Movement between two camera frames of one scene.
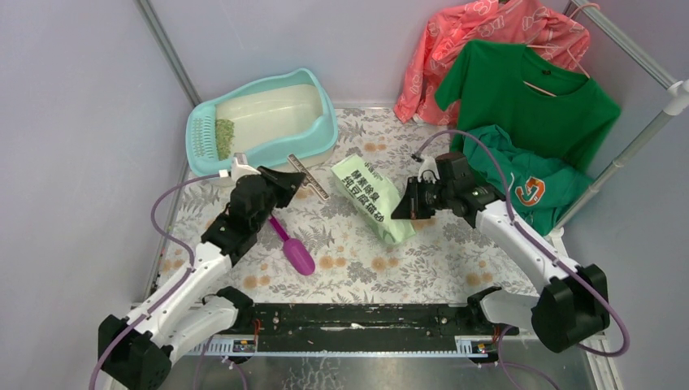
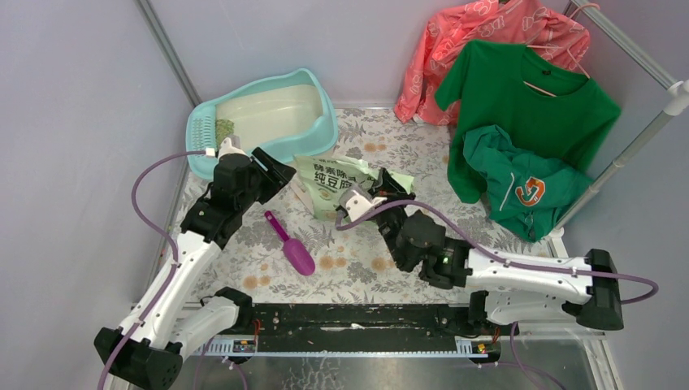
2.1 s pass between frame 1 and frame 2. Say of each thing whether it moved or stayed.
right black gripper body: moved
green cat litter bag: moved
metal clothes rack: stayed
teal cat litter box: stayed
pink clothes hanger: stayed
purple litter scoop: stayed
